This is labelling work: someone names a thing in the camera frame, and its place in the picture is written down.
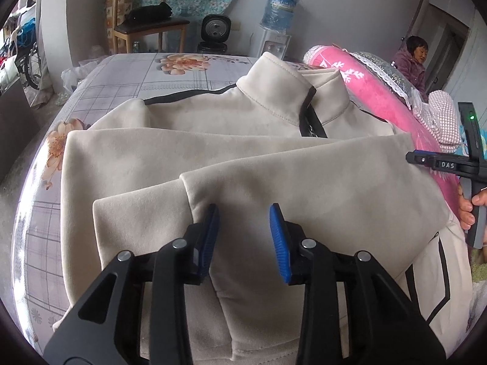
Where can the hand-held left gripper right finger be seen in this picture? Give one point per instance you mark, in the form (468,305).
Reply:
(281,243)

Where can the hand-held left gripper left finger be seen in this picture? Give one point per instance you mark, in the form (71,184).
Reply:
(207,243)

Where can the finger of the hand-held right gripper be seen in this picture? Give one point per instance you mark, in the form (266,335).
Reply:
(418,158)

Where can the cream zip jacket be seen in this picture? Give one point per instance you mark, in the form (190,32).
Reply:
(266,159)

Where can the person's right forearm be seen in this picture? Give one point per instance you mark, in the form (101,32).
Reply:
(480,266)

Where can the person's right hand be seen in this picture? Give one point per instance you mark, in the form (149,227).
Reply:
(467,213)

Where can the pink checkered cloth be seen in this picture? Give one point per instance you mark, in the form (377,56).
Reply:
(441,118)

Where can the pink floral blanket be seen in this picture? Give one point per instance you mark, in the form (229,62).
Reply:
(365,83)

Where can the grey lace-trimmed pillow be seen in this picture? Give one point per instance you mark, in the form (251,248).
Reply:
(384,72)

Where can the grey door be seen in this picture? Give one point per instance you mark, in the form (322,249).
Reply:
(445,45)

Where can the white water dispenser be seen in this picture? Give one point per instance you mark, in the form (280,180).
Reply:
(276,45)

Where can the bed with plaid floral sheet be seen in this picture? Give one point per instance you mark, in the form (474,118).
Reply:
(114,83)

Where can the blue water bottle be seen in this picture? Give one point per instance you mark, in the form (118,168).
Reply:
(280,9)

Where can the white plastic bag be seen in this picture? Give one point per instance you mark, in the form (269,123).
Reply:
(80,78)

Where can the black round fan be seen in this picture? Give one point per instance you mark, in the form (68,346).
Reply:
(215,32)

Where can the wooden chair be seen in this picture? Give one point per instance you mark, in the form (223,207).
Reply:
(152,28)

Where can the dark cabinet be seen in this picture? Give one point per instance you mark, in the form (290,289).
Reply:
(15,129)

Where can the black bag on chair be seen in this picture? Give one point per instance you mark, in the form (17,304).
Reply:
(148,12)

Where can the patterned cardboard box stack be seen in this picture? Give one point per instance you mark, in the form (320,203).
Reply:
(118,11)

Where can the wall socket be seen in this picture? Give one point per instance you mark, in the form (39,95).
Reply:
(236,27)

